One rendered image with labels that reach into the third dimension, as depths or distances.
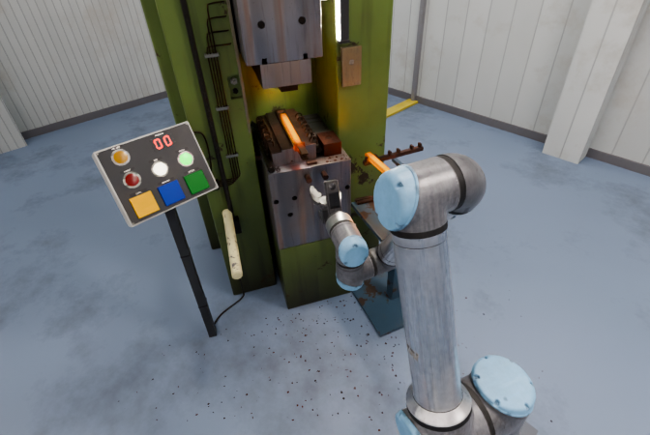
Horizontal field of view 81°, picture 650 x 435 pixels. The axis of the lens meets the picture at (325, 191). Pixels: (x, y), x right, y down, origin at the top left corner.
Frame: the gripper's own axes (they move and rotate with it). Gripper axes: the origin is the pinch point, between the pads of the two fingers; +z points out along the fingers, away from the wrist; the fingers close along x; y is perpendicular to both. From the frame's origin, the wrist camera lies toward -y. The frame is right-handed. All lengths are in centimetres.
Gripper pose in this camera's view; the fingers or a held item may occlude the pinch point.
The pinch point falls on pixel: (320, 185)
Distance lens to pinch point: 142.0
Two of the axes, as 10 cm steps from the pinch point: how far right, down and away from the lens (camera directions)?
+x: 9.5, -2.0, 2.2
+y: 0.4, 8.1, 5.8
